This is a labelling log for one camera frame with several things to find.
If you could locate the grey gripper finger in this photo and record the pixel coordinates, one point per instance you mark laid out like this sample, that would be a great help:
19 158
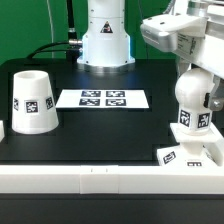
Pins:
215 99
182 66

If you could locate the white marker sheet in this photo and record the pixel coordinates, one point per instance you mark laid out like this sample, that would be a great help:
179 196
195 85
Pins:
81 98

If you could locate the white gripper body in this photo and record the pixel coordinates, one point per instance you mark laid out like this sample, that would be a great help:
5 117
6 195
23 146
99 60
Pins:
192 30

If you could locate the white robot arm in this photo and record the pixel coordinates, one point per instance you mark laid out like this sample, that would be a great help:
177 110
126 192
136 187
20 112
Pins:
106 45

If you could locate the white lamp base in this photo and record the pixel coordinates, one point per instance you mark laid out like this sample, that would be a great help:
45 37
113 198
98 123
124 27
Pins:
191 151

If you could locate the white left fence piece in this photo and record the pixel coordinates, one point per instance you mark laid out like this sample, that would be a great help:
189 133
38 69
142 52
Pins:
2 133

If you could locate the white lamp shade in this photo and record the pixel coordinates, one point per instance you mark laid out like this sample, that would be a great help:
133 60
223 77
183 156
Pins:
33 110

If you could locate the white right fence bar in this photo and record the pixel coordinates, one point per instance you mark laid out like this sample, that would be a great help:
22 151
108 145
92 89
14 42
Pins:
214 143

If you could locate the white front fence bar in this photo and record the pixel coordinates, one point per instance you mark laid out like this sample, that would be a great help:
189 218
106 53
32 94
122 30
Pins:
110 180

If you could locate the white fence bar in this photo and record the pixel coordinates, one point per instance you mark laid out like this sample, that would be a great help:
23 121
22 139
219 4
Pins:
214 143
110 180

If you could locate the white lamp bulb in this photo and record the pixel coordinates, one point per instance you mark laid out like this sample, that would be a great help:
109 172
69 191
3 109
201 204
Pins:
191 90

